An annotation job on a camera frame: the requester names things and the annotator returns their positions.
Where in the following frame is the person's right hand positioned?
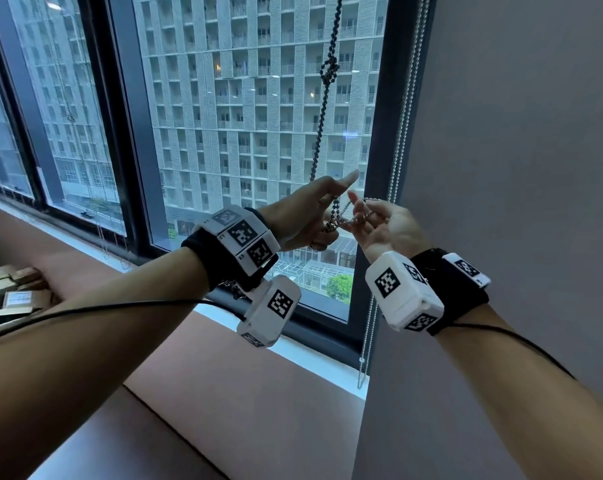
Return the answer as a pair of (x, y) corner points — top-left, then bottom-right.
(340, 190), (431, 264)

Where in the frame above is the person's left hand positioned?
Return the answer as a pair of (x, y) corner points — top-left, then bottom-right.
(259, 170), (360, 252)

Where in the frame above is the dark knotted bead chain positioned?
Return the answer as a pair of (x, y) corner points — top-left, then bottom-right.
(308, 0), (355, 234)

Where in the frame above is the person's right forearm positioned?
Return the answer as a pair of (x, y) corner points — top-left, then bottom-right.
(433, 304), (603, 480)

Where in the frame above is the person's left forearm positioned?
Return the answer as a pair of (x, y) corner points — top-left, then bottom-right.
(0, 246), (213, 480)

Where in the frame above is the green tree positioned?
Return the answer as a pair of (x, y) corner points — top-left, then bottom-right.
(326, 273), (355, 301)

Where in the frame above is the small white marker tracker block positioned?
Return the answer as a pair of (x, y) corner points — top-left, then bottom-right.
(442, 252), (492, 289)

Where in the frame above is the white window sill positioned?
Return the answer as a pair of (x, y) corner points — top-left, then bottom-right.
(0, 194), (370, 401)

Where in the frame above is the grey apartment building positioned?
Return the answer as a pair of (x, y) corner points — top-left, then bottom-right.
(4, 0), (390, 300)

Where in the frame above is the pile of cardboard boxes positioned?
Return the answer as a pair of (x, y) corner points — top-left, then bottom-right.
(0, 264), (59, 331)

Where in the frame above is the silver bead chain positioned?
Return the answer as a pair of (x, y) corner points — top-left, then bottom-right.
(357, 0), (431, 390)

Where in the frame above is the black wrist strap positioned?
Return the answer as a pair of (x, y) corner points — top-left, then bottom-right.
(410, 248), (490, 337)
(181, 207), (280, 293)

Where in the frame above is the black cable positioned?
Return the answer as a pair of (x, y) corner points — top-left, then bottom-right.
(0, 299), (248, 346)
(444, 321), (578, 381)

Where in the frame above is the black window frame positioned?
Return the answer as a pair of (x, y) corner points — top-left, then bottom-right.
(0, 0), (438, 369)

